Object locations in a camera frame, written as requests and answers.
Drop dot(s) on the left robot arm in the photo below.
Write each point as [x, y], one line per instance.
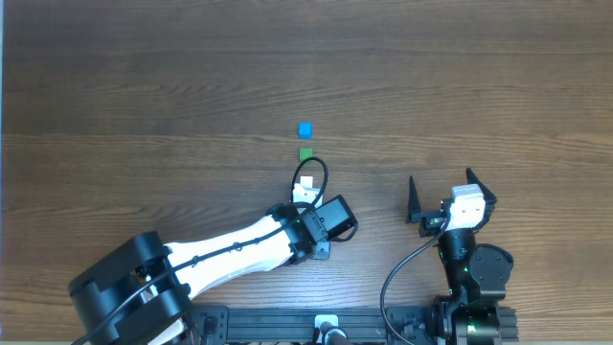
[230, 254]

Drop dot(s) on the mounting rail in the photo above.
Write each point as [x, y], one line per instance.
[287, 325]

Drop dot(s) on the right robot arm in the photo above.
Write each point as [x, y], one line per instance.
[483, 273]

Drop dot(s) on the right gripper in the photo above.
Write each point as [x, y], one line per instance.
[431, 221]

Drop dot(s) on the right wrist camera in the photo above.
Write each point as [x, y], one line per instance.
[465, 206]

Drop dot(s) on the blue cube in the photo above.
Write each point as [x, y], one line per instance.
[305, 130]

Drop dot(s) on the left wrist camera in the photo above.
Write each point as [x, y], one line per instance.
[306, 194]

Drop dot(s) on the green cube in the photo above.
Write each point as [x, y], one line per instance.
[306, 154]

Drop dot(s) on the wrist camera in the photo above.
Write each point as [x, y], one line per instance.
[465, 206]
[306, 194]

